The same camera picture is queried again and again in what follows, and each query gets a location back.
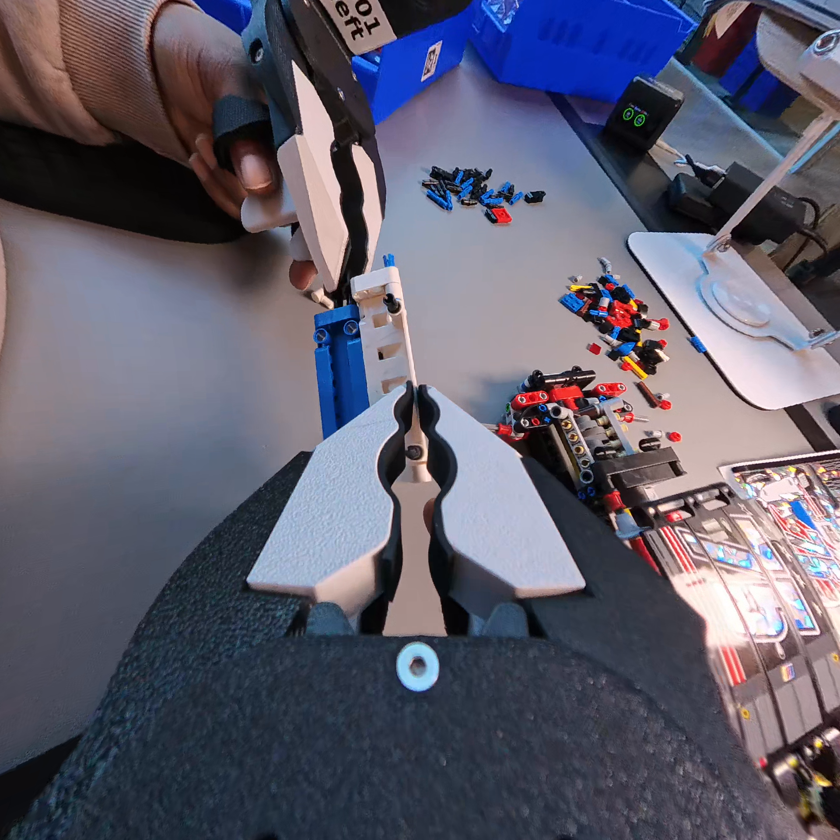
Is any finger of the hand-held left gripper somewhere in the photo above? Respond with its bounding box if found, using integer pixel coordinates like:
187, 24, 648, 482
276, 61, 353, 294
331, 140, 388, 293

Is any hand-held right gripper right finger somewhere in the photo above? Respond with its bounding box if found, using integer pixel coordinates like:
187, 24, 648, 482
417, 386, 587, 622

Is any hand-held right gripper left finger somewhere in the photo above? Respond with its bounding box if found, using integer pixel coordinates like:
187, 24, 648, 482
247, 382, 416, 622

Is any blue and white lego panel assembly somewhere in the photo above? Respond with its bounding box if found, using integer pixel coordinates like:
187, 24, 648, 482
312, 252, 434, 486

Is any person's left forearm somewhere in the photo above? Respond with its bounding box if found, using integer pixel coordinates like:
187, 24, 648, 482
0, 0, 198, 149

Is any pile of blue black lego pins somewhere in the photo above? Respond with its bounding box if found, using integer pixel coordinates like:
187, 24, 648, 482
421, 165, 547, 227

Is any partly built lego car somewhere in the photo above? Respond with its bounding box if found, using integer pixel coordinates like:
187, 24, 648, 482
489, 366, 840, 829

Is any pile of mixed lego pieces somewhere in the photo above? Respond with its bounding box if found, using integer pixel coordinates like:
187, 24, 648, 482
559, 257, 672, 382

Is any lego sticker sheet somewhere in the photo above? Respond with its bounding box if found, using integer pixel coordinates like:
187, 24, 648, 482
718, 450, 840, 592

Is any person's left hand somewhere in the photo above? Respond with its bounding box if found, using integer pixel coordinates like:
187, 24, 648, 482
152, 2, 321, 292

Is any blue plastic parts bin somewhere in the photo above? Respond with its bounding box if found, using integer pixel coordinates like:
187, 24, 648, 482
469, 0, 698, 105
197, 0, 477, 127

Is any black padded wrist rest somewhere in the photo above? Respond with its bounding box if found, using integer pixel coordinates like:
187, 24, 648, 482
0, 121, 248, 245

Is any black device with green display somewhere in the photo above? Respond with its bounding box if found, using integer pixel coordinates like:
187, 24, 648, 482
602, 75, 686, 154

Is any white book stand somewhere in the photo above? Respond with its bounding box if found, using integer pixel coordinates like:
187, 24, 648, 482
626, 29, 840, 412

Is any black power adapter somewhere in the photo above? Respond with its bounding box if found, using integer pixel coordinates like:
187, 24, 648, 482
666, 154, 811, 245

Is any wooden stand board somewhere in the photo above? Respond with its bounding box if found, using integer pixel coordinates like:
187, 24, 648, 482
755, 10, 840, 114

